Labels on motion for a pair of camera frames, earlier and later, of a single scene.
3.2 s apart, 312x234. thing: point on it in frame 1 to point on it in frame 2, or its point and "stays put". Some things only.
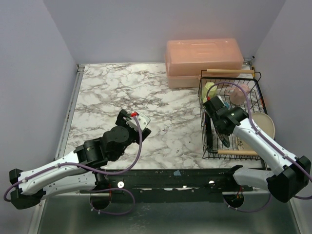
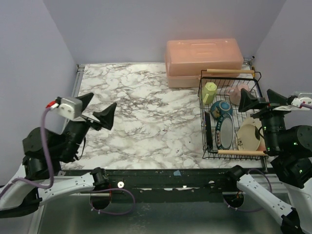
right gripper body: [212, 107] to [264, 107]
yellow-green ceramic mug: [211, 93] stays put
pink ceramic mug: [237, 97] stays put
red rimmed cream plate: [208, 131] stays put
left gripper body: [144, 132] to [88, 119]
